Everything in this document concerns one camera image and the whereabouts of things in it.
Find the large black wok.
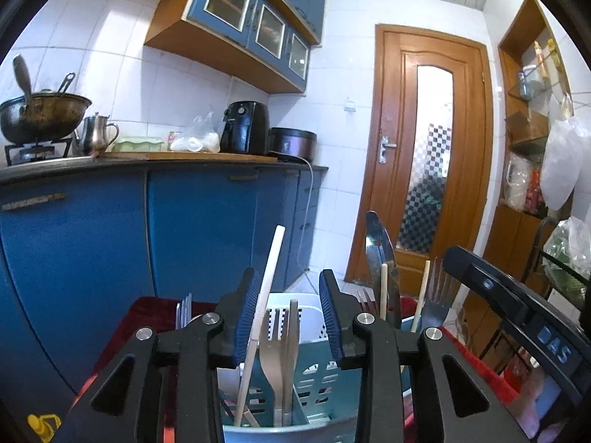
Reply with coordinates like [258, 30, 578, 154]
[0, 92, 93, 145]

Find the gas stove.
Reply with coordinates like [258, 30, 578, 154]
[4, 137, 75, 167]

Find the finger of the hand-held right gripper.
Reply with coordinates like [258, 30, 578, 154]
[442, 245, 539, 319]

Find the yellow plastic object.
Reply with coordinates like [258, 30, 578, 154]
[28, 413, 61, 441]

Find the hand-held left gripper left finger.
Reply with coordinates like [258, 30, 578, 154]
[53, 267, 262, 443]

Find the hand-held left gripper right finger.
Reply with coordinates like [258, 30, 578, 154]
[318, 268, 527, 443]

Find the light blue utensil box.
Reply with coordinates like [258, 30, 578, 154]
[215, 292, 416, 443]

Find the green container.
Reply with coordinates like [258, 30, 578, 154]
[113, 135, 166, 152]

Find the metal table knife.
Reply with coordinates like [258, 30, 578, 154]
[365, 211, 400, 328]

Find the black air fryer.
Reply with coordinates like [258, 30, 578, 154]
[221, 100, 270, 154]

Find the blue kitchen base cabinet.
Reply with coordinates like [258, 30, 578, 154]
[0, 164, 329, 407]

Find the wooden door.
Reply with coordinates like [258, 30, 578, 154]
[346, 24, 495, 287]

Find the beige plastic chopstick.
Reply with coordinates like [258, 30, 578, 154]
[233, 225, 286, 427]

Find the black wire rack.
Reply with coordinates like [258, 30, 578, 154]
[524, 216, 591, 315]

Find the dark rice cooker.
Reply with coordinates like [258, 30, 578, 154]
[268, 127, 318, 163]

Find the wooden shelf unit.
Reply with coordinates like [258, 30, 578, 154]
[462, 0, 578, 365]

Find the plastic bag on counter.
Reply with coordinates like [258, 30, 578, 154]
[170, 111, 221, 153]

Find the metal door handle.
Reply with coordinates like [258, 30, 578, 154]
[379, 135, 398, 164]

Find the wooden handled spatula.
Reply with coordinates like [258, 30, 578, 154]
[13, 54, 34, 104]

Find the clear plastic bag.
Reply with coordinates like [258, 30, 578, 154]
[540, 115, 591, 210]

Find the metal kettle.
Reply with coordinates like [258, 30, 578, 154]
[76, 112, 120, 155]

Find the bag of green vegetables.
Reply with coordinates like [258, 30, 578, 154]
[545, 217, 591, 291]

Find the blue wall cabinet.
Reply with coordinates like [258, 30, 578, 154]
[144, 0, 326, 94]

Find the red printed blanket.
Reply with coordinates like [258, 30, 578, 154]
[69, 295, 522, 443]

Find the beige plastic fork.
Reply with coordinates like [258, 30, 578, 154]
[259, 318, 284, 427]

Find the person's right hand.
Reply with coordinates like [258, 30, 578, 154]
[508, 369, 544, 439]

